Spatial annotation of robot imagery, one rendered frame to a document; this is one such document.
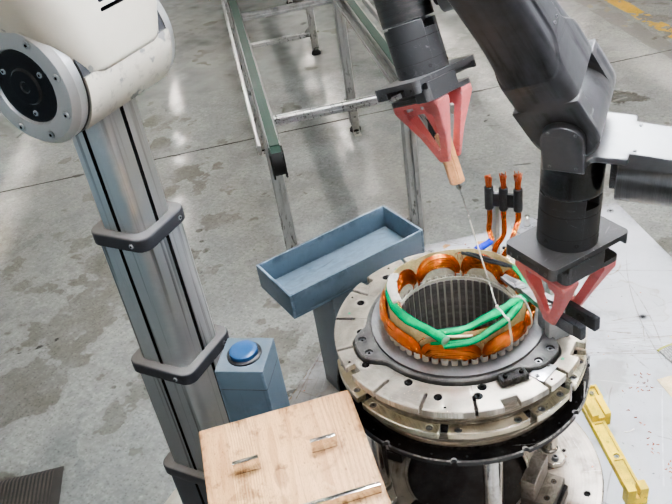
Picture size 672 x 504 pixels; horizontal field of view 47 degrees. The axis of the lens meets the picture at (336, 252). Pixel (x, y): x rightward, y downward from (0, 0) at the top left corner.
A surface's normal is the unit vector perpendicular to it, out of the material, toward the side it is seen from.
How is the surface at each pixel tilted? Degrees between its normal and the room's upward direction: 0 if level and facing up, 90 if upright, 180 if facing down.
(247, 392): 90
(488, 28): 114
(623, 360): 0
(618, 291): 0
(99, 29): 90
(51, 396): 0
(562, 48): 70
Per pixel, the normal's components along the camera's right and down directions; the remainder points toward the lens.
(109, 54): 0.89, 0.15
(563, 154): -0.35, 0.83
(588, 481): -0.14, -0.81
